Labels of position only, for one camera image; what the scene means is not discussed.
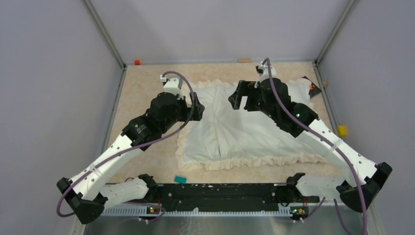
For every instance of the dark lego baseplate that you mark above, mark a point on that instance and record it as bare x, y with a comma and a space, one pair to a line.
314, 93

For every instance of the yellow small block right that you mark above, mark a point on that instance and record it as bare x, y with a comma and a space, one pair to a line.
341, 131

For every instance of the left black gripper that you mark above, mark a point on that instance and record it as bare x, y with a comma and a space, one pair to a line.
187, 110

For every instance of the wooden peg back edge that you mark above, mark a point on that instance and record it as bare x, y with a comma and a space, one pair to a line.
244, 60

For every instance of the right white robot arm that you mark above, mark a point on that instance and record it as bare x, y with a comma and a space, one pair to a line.
361, 179

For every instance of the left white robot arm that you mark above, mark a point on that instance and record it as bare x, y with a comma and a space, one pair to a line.
89, 192

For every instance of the white cable duct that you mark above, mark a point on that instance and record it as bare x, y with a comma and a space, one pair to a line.
144, 211

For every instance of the aluminium frame rail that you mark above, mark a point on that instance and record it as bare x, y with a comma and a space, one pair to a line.
88, 4

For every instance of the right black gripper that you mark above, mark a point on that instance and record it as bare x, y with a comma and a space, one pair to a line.
243, 89

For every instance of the white ruffled pillowcase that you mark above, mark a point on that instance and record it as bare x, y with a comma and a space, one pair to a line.
226, 138

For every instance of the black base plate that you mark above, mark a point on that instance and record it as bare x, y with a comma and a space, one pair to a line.
256, 197

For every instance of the teal small block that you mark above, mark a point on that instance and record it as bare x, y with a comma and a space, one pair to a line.
180, 180

